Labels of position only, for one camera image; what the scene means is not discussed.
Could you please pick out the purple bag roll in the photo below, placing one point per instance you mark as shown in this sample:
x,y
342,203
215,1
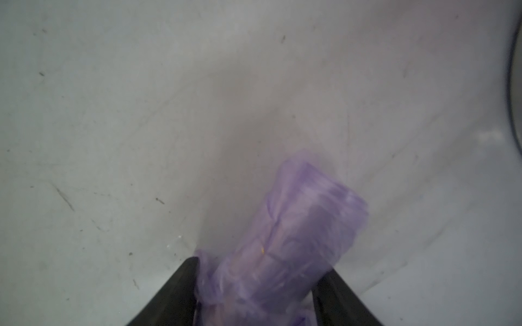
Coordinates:
x,y
305,224

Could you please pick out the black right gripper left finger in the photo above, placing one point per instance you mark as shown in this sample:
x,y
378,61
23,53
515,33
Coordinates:
x,y
175,303

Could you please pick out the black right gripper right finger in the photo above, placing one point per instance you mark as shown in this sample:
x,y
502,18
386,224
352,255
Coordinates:
x,y
336,304

